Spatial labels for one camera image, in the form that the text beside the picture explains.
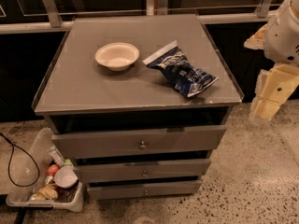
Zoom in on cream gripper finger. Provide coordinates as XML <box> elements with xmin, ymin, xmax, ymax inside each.
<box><xmin>244</xmin><ymin>24</ymin><xmax>267</xmax><ymax>49</ymax></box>
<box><xmin>249</xmin><ymin>63</ymin><xmax>299</xmax><ymax>125</ymax></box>

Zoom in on grey top drawer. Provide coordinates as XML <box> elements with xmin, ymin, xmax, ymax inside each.
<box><xmin>52</xmin><ymin>125</ymin><xmax>225</xmax><ymax>159</ymax></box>

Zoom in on grey drawer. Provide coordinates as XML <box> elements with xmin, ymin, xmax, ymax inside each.
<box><xmin>87</xmin><ymin>180</ymin><xmax>201</xmax><ymax>200</ymax></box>
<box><xmin>74</xmin><ymin>159</ymin><xmax>211</xmax><ymax>183</ymax></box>
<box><xmin>52</xmin><ymin>125</ymin><xmax>225</xmax><ymax>159</ymax></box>

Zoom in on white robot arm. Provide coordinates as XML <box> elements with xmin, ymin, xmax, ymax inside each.
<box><xmin>244</xmin><ymin>0</ymin><xmax>299</xmax><ymax>125</ymax></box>

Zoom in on grey drawer cabinet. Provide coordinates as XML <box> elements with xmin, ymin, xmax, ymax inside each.
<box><xmin>33</xmin><ymin>15</ymin><xmax>243</xmax><ymax>188</ymax></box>

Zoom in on grey middle drawer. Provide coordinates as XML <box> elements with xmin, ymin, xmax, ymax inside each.
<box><xmin>74</xmin><ymin>159</ymin><xmax>211</xmax><ymax>183</ymax></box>

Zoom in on grey bottom drawer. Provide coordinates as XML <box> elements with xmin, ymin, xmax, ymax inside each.
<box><xmin>87</xmin><ymin>180</ymin><xmax>201</xmax><ymax>200</ymax></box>

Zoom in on blue chip bag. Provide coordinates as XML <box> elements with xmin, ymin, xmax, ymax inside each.
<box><xmin>143</xmin><ymin>41</ymin><xmax>218</xmax><ymax>98</ymax></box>

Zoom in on white paper bowl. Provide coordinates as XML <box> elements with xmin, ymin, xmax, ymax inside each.
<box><xmin>95</xmin><ymin>42</ymin><xmax>139</xmax><ymax>72</ymax></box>

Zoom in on small white bowl in bin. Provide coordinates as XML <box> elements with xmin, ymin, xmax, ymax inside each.
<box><xmin>54</xmin><ymin>166</ymin><xmax>78</xmax><ymax>189</ymax></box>

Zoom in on white tube packet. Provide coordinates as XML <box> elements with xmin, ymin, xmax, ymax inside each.
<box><xmin>47</xmin><ymin>147</ymin><xmax>64</xmax><ymax>167</ymax></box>

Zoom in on red apple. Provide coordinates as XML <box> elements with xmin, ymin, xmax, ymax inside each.
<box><xmin>47</xmin><ymin>164</ymin><xmax>60</xmax><ymax>176</ymax></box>

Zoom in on yellow snack in bin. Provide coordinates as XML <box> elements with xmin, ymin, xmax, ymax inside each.
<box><xmin>31</xmin><ymin>184</ymin><xmax>59</xmax><ymax>201</ymax></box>

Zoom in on clear plastic bin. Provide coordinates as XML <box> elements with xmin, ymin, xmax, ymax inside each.
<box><xmin>7</xmin><ymin>128</ymin><xmax>84</xmax><ymax>212</ymax></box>

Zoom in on metal railing frame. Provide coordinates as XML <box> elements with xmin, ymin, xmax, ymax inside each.
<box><xmin>0</xmin><ymin>0</ymin><xmax>284</xmax><ymax>35</ymax></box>

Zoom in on black cable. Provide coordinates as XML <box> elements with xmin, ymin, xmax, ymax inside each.
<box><xmin>0</xmin><ymin>132</ymin><xmax>41</xmax><ymax>188</ymax></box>

